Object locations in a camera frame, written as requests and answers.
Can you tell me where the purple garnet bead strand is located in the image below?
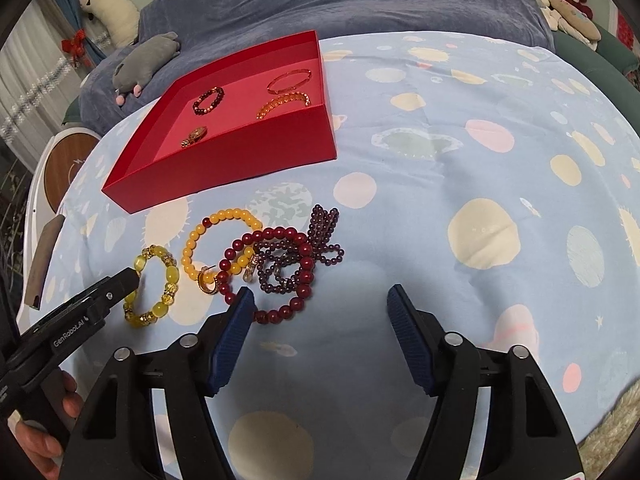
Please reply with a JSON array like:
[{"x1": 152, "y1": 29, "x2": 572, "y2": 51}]
[{"x1": 253, "y1": 204, "x2": 345, "y2": 299}]

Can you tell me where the dark red bead bracelet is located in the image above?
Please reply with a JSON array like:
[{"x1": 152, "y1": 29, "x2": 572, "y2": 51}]
[{"x1": 214, "y1": 225, "x2": 317, "y2": 325}]

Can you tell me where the yellow chunky bead bracelet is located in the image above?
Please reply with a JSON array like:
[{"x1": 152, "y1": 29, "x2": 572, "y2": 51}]
[{"x1": 122, "y1": 244, "x2": 181, "y2": 330}]

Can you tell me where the red jewelry box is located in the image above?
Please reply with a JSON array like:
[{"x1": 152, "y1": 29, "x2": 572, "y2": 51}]
[{"x1": 102, "y1": 30, "x2": 337, "y2": 214}]

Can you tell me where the person's left hand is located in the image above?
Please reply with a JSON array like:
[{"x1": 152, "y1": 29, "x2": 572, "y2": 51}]
[{"x1": 13, "y1": 370, "x2": 84, "y2": 480}]

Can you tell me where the gold hoop earring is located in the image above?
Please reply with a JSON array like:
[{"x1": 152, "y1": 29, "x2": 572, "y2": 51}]
[{"x1": 196, "y1": 266, "x2": 218, "y2": 295}]

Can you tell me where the brown flat board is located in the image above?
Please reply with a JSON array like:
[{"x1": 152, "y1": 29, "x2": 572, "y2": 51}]
[{"x1": 24, "y1": 214, "x2": 65, "y2": 310}]

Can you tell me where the light blue patterned bedsheet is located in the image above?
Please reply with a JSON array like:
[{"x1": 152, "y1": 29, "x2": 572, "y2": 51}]
[{"x1": 42, "y1": 32, "x2": 639, "y2": 479}]

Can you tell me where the white round wooden-top device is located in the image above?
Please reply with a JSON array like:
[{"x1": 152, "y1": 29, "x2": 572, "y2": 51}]
[{"x1": 17, "y1": 127, "x2": 100, "y2": 330}]

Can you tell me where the thin red gold bangle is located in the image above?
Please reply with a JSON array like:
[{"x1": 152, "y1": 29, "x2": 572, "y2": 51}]
[{"x1": 266, "y1": 68, "x2": 312, "y2": 96}]

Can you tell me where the grey mole plush toy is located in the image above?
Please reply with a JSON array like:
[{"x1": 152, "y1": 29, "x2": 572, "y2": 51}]
[{"x1": 112, "y1": 32, "x2": 181, "y2": 107}]

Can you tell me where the white curtain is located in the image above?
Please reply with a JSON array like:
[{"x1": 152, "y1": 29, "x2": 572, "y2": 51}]
[{"x1": 1, "y1": 0, "x2": 87, "y2": 171}]

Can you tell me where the blue grey blanket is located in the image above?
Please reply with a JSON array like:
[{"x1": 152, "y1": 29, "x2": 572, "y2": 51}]
[{"x1": 78, "y1": 0, "x2": 554, "y2": 134}]

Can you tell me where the red ribbon bow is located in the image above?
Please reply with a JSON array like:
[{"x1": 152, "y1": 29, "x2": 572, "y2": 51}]
[{"x1": 61, "y1": 28, "x2": 93, "y2": 68}]

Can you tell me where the white cow plush toy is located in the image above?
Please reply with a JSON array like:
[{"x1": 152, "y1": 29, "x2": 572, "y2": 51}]
[{"x1": 79, "y1": 0, "x2": 140, "y2": 48}]

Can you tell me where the green sofa cushion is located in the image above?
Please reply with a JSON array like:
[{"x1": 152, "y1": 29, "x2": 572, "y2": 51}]
[{"x1": 552, "y1": 18, "x2": 639, "y2": 131}]

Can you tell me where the beige round plush toy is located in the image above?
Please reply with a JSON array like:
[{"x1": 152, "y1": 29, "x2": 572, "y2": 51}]
[{"x1": 536, "y1": 0, "x2": 602, "y2": 51}]

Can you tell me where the orange round bead bracelet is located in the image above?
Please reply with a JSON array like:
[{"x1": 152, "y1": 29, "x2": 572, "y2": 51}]
[{"x1": 180, "y1": 207, "x2": 265, "y2": 283}]

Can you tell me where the gold ornate ring charm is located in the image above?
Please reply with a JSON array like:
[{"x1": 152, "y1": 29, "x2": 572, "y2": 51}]
[{"x1": 180, "y1": 126, "x2": 207, "y2": 148}]

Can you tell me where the dark brown bead bracelet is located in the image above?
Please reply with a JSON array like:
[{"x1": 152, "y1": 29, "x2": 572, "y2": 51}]
[{"x1": 192, "y1": 84, "x2": 226, "y2": 116}]

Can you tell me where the amber small bead bracelet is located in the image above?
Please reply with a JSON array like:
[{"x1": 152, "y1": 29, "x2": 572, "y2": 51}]
[{"x1": 255, "y1": 91, "x2": 313, "y2": 122}]

